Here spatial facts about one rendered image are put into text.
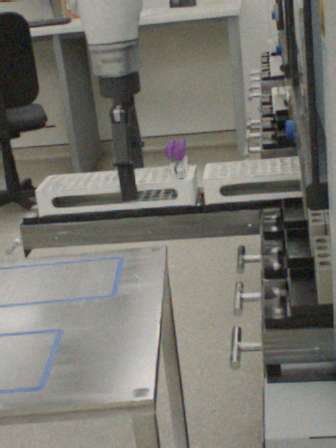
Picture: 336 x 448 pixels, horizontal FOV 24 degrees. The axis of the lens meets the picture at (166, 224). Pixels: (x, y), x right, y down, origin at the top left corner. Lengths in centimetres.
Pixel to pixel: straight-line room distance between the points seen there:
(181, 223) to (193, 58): 359
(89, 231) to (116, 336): 50
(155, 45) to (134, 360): 414
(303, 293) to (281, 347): 9
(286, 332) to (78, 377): 27
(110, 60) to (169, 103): 365
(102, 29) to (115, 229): 36
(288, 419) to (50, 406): 28
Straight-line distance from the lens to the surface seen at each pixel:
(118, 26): 139
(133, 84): 143
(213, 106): 502
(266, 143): 181
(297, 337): 101
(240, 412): 230
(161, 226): 144
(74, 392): 90
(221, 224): 143
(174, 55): 499
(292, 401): 99
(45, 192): 148
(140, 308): 106
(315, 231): 112
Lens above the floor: 128
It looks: 20 degrees down
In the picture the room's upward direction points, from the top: 7 degrees counter-clockwise
